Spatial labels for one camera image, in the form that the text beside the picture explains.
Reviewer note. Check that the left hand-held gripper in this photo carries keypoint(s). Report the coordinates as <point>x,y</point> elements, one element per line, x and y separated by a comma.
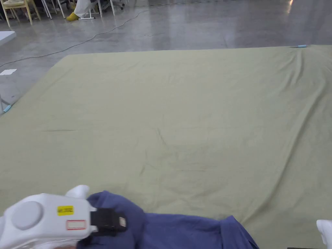
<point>44,220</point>

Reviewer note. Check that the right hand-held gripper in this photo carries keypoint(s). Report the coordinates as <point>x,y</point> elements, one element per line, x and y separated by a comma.
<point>325,230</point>

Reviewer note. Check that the dark blue shirt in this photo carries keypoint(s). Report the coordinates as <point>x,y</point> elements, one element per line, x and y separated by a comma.
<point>168,230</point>

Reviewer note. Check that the bed with pale green sheet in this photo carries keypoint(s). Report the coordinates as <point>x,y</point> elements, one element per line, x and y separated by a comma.
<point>166,116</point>

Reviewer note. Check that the light blue sheet clip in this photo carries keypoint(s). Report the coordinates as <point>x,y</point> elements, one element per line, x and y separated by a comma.
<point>7,109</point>
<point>301,46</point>

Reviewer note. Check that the white paper sheet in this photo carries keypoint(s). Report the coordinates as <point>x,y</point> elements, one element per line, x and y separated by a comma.
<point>8,71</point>

